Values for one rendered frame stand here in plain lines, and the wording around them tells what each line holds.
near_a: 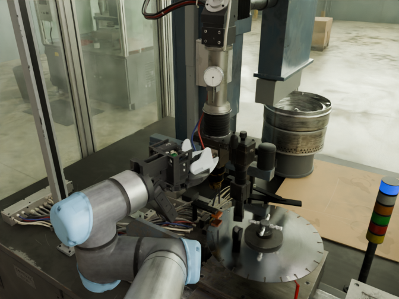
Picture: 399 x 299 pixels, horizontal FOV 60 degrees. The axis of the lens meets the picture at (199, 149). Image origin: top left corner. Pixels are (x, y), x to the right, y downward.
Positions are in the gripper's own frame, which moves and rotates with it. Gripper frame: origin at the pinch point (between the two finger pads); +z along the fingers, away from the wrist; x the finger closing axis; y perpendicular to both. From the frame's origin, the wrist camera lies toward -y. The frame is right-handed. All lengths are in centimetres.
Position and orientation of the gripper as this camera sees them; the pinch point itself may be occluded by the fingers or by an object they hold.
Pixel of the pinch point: (206, 159)
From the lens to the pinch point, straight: 78.9
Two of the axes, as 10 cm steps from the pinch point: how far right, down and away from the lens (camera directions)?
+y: 0.2, -8.9, -4.6
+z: 6.7, -3.3, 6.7
